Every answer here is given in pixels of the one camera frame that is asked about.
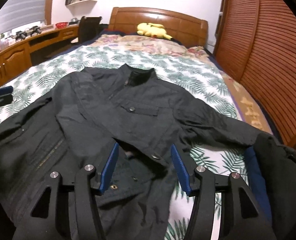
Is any floral pillow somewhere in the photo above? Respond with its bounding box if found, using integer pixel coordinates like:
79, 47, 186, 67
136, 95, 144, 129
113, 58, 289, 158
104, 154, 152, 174
88, 34, 208, 58

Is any yellow plush toy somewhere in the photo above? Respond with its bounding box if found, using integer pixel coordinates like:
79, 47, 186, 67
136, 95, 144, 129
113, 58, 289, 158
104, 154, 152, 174
137, 22, 172, 40

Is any dark jacket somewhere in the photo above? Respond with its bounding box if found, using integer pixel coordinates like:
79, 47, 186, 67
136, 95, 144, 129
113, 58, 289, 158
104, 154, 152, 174
0, 64, 260, 240

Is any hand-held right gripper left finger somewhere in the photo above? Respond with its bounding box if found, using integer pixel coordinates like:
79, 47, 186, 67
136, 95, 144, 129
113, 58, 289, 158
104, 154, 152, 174
11, 142, 119, 240

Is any blue garment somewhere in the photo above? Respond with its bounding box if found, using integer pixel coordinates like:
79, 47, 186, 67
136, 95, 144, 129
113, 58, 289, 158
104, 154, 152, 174
244, 145, 265, 198

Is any grey window blind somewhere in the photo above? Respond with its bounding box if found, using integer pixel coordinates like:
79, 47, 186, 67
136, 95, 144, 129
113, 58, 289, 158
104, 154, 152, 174
0, 0, 49, 29

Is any wooden bed headboard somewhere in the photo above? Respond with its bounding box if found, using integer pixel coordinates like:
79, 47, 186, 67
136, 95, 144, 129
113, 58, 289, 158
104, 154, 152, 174
109, 6, 210, 49

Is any tan patterned bed mat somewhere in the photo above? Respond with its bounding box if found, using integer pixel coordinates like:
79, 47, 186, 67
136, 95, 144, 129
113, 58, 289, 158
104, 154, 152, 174
222, 71, 272, 137

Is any wooden louvered wardrobe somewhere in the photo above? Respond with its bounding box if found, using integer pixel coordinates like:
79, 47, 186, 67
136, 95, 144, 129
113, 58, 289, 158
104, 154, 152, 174
213, 0, 296, 155

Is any black garment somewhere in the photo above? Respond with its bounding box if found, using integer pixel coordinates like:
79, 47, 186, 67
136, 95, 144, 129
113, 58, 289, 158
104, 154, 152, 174
253, 132, 296, 240

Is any dark wooden chair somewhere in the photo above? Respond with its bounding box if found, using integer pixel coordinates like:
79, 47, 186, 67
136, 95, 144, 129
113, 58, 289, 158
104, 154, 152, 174
77, 16, 103, 46

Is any leaf-print bed sheet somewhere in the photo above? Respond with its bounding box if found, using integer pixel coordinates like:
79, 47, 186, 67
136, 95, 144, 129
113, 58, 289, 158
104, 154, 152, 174
0, 44, 274, 240

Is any wooden window frame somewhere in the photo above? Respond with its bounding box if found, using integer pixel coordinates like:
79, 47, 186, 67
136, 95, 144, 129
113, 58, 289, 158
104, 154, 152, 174
45, 0, 57, 26

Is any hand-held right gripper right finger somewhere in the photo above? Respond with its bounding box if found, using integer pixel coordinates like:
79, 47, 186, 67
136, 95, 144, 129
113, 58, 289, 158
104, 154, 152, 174
170, 144, 276, 240

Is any wooden desk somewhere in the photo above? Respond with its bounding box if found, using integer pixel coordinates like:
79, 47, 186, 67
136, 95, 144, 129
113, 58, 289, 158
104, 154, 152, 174
0, 24, 79, 88

